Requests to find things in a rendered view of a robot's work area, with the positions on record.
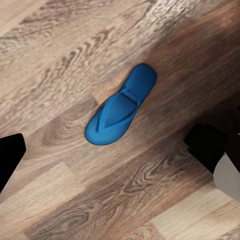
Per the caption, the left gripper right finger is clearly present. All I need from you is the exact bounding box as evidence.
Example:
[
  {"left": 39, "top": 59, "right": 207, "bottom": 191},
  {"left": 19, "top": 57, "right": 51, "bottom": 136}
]
[{"left": 224, "top": 132, "right": 240, "bottom": 173}]

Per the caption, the sandal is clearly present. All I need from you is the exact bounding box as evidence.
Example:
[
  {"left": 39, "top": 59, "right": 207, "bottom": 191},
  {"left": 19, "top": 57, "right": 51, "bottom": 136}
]
[{"left": 84, "top": 63, "right": 157, "bottom": 146}]

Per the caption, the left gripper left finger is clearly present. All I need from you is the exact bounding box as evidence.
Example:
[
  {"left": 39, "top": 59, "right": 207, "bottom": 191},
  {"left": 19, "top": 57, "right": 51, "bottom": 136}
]
[{"left": 0, "top": 133, "right": 26, "bottom": 193}]

